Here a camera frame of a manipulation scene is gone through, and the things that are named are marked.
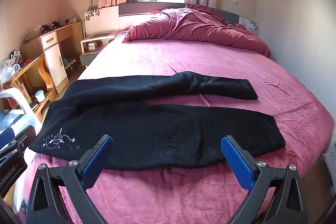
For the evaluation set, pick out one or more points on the black pants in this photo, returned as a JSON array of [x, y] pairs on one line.
[[131, 121]]

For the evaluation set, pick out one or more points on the grey headboard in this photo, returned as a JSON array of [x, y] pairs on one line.
[[136, 9]]

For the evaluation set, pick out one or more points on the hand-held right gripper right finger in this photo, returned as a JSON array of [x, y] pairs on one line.
[[237, 164]]

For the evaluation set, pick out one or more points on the wooden desk cabinet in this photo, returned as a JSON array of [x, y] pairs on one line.
[[53, 64]]

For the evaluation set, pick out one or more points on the clear plastic bag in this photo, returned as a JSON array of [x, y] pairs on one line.
[[8, 70]]

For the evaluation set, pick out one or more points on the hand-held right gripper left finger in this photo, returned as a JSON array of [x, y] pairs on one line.
[[96, 162]]

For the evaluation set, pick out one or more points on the dark red duvet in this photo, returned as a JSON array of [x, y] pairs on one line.
[[189, 27]]

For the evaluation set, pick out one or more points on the teal round object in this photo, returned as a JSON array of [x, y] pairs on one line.
[[65, 61]]

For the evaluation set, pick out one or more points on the white plastic chair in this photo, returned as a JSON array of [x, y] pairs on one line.
[[15, 106]]

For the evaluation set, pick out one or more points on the wooden side table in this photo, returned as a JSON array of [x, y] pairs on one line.
[[31, 64]]

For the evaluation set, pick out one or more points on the white floral nightstand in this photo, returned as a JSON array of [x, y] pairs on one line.
[[250, 26]]

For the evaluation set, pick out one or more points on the white floral headboard panel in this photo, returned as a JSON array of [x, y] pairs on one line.
[[101, 18]]

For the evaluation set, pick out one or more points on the bed with pink sheet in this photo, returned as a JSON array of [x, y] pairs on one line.
[[183, 61]]

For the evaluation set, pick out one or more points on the white plastic basket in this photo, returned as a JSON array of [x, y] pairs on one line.
[[32, 35]]

